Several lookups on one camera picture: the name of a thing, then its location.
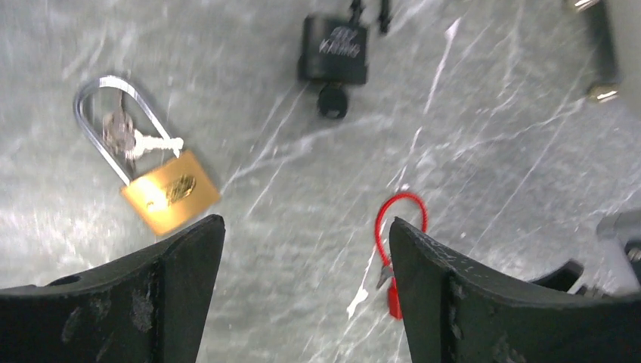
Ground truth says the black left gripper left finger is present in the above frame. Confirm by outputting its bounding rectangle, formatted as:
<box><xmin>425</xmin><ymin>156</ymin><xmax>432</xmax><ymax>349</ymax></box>
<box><xmin>1</xmin><ymin>215</ymin><xmax>225</xmax><ymax>362</ymax></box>

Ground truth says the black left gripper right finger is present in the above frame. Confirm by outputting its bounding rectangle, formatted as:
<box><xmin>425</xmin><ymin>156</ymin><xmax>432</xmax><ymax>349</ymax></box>
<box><xmin>391</xmin><ymin>218</ymin><xmax>640</xmax><ymax>362</ymax></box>

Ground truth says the black-headed key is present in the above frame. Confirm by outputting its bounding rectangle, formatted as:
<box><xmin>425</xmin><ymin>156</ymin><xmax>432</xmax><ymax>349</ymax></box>
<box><xmin>317</xmin><ymin>84</ymin><xmax>348</xmax><ymax>119</ymax></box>

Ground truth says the black Kaijing padlock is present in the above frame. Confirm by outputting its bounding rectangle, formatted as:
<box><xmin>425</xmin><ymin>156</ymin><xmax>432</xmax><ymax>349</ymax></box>
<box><xmin>297</xmin><ymin>1</ymin><xmax>369</xmax><ymax>85</ymax></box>

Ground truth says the brass padlock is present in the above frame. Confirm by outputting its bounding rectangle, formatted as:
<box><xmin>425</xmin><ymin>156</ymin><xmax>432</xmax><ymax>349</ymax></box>
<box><xmin>73</xmin><ymin>75</ymin><xmax>221</xmax><ymax>236</ymax></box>

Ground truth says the cream cylindrical container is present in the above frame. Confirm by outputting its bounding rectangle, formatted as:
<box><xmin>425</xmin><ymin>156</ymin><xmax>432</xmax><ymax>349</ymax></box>
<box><xmin>563</xmin><ymin>0</ymin><xmax>640</xmax><ymax>118</ymax></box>

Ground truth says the red cable lock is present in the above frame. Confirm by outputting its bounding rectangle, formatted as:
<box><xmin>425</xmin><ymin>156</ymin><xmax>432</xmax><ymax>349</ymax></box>
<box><xmin>374</xmin><ymin>191</ymin><xmax>429</xmax><ymax>321</ymax></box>

